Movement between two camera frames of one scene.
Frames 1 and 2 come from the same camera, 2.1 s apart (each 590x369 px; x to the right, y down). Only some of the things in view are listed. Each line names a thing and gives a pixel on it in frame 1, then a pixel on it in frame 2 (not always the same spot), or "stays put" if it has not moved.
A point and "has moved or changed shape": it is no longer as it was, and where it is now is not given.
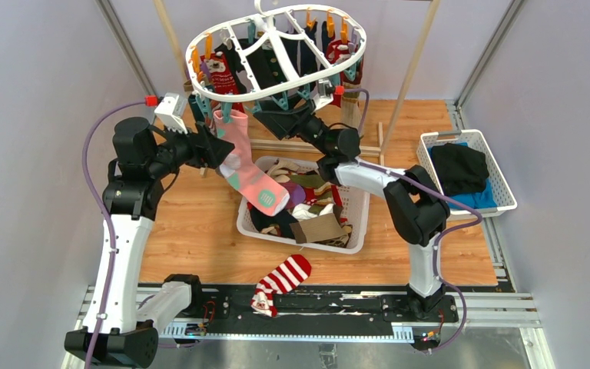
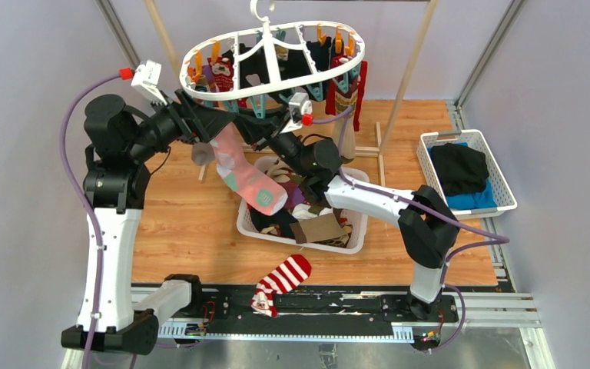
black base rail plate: x=378 y=306 stays put
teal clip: x=283 y=101 to x=258 y=103
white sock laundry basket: x=319 y=214 stays put
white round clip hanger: x=258 y=17 has moved or changed shape
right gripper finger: x=283 y=124 to x=254 y=130
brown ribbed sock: x=316 y=228 stays put
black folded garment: x=460 y=170 stays put
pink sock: x=256 y=190 stays put
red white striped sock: x=286 y=276 stays put
